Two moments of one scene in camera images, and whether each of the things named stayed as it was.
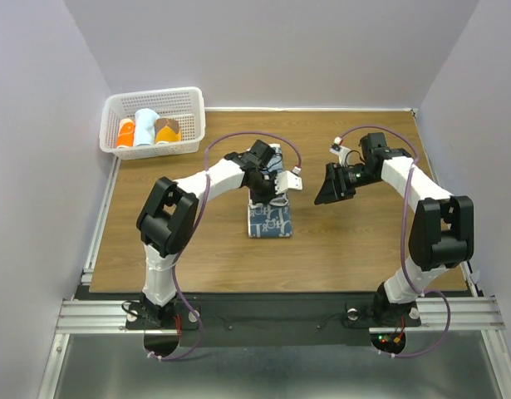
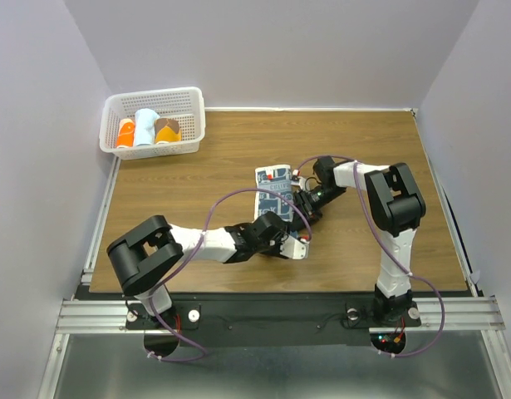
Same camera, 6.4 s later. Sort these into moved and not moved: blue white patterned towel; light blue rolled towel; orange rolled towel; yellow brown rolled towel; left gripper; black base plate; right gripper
Moved: blue white patterned towel; right gripper; left gripper
Not moved: yellow brown rolled towel; orange rolled towel; black base plate; light blue rolled towel
